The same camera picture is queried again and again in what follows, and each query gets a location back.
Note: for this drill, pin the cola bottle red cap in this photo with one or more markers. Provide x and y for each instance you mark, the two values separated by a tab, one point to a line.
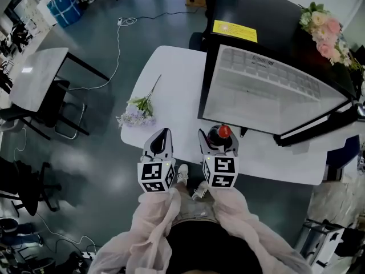
223	131

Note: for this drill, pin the grey marble table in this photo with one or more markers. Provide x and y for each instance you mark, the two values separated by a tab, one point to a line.
37	76

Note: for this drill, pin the white folding table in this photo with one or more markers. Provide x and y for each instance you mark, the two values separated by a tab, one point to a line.
171	67

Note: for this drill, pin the blue chair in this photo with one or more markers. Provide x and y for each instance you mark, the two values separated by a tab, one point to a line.
342	150

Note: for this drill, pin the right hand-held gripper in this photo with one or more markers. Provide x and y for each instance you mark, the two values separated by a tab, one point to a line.
223	170

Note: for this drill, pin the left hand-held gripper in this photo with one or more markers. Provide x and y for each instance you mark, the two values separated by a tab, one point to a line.
154	174

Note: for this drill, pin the white cabinets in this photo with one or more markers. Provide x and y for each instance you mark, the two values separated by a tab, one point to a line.
37	10

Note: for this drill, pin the black metal rack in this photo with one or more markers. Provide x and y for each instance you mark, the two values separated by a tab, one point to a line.
319	241

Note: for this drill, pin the person's left white shoe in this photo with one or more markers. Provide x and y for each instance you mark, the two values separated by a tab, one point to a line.
182	174

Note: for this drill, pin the person's beige shorts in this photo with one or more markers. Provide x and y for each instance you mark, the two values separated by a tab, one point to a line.
194	207

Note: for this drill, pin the person's white shoe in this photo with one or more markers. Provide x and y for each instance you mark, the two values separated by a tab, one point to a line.
182	174
201	190

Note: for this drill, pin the pink artificial flower bunch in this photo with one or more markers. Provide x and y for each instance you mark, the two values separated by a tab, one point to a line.
325	30

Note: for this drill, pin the black mini fridge door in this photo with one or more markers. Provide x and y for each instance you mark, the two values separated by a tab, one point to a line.
271	19

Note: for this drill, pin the person's right forearm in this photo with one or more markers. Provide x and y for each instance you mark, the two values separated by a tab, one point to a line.
231	207

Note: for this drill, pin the person's left forearm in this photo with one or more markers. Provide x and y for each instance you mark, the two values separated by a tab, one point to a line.
157	213

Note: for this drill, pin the black swivel chair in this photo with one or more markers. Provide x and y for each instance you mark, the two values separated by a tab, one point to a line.
22	187

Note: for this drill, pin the blue wrapped bundle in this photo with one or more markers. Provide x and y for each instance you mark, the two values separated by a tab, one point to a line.
64	8

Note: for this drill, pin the person's black top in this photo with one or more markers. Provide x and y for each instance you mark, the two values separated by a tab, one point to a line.
214	250

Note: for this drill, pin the black chair with chrome base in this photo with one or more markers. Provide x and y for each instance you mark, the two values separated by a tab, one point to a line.
54	110

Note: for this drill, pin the person's right white shoe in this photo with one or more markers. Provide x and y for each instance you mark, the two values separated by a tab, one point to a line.
201	190

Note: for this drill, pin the purple artificial flower bunch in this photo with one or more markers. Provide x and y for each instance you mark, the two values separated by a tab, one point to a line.
137	116

